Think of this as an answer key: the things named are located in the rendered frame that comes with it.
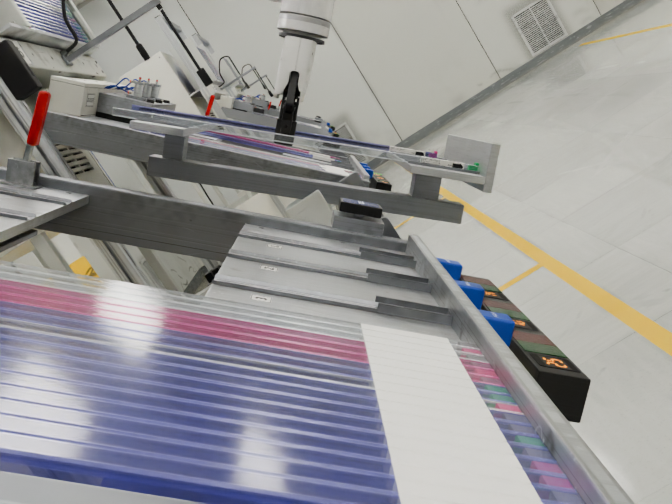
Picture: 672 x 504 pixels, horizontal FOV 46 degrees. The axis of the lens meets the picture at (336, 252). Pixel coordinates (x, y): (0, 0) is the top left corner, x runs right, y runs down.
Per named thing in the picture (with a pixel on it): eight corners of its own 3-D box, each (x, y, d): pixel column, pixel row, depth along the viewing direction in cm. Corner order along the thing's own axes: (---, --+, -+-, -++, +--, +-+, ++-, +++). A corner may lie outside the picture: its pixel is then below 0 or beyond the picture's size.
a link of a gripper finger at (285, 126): (280, 102, 128) (273, 142, 130) (279, 102, 125) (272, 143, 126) (299, 105, 129) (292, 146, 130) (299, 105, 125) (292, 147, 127)
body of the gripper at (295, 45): (281, 29, 132) (269, 96, 134) (278, 23, 122) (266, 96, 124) (325, 38, 132) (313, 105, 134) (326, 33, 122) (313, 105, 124)
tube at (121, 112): (475, 172, 111) (476, 165, 111) (477, 173, 110) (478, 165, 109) (114, 115, 108) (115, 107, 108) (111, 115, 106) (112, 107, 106)
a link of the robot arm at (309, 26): (280, 16, 131) (277, 34, 132) (278, 10, 122) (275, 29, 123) (330, 26, 132) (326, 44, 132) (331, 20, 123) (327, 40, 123)
